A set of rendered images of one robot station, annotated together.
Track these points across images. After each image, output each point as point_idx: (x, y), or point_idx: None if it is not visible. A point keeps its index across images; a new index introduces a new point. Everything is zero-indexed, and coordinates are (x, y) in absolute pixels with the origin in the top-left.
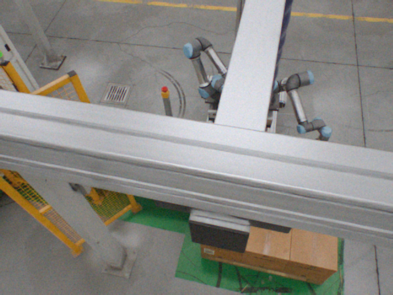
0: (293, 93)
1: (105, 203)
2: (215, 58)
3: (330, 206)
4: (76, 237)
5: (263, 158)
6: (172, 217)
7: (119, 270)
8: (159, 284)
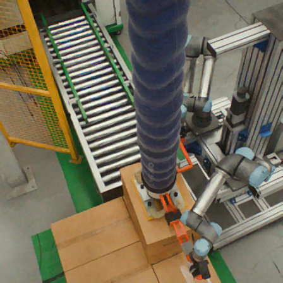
0: (216, 172)
1: (42, 126)
2: (204, 74)
3: None
4: (20, 135)
5: None
6: (87, 194)
7: (10, 187)
8: (16, 228)
